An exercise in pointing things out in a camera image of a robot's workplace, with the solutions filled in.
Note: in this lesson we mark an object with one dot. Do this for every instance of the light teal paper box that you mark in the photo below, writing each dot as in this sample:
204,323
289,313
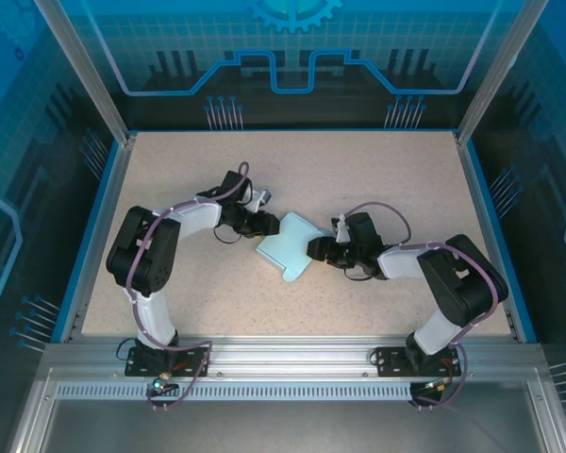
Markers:
287,250

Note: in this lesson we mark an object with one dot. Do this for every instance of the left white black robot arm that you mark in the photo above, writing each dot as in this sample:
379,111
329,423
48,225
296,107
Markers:
146,257

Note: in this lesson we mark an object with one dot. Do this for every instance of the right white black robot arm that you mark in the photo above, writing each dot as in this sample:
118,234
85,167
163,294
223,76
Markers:
462,283

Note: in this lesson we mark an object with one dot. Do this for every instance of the aluminium mounting rail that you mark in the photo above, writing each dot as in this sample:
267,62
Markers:
287,358

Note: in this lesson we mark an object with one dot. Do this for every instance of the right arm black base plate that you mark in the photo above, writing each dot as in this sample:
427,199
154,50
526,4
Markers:
389,361

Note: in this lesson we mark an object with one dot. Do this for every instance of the aluminium side rail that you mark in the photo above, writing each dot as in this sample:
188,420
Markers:
488,212
101,212

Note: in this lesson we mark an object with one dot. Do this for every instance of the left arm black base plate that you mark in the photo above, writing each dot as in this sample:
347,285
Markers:
193,364

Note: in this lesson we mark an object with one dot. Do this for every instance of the aluminium frame post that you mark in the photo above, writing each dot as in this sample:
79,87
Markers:
89,80
495,71

